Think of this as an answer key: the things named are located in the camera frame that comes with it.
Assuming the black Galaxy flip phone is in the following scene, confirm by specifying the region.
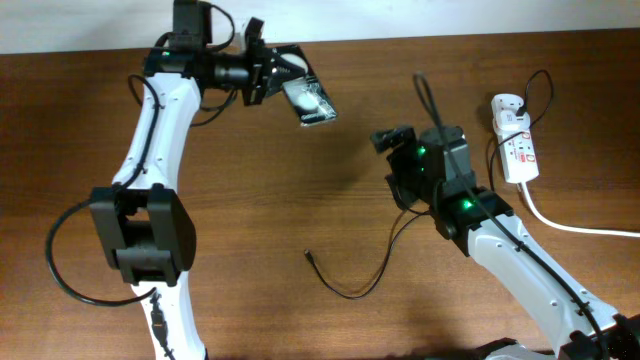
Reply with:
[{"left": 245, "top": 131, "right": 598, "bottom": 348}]
[{"left": 274, "top": 44, "right": 338, "bottom": 127}]

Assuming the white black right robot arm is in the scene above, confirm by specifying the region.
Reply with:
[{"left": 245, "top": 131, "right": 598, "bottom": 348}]
[{"left": 371, "top": 126, "right": 639, "bottom": 359}]

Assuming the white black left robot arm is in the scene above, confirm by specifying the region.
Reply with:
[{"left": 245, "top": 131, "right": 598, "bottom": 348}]
[{"left": 90, "top": 38, "right": 311, "bottom": 359}]

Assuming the white charger adapter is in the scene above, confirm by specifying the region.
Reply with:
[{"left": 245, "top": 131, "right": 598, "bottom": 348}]
[{"left": 494, "top": 110, "right": 531, "bottom": 134}]

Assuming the white power strip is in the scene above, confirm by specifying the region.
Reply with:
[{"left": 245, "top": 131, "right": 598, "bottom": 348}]
[{"left": 491, "top": 94, "right": 539, "bottom": 184}]

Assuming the white power strip cord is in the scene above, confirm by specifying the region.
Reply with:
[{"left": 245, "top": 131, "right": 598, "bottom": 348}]
[{"left": 517, "top": 181, "right": 640, "bottom": 239}]

